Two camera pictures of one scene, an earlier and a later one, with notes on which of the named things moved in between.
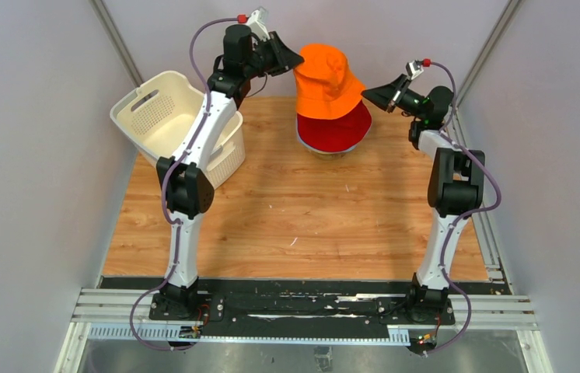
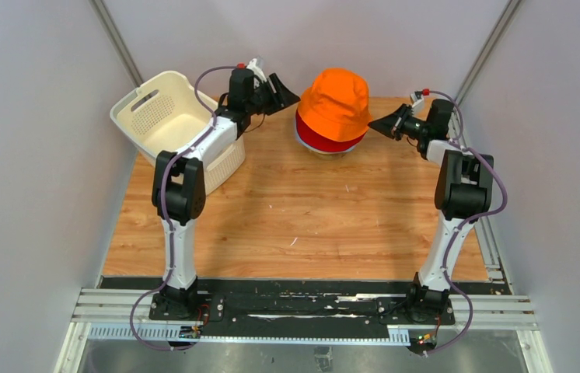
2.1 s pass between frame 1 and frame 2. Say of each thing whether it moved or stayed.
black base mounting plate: stayed
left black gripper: moved
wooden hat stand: stayed
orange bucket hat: moved
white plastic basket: stayed
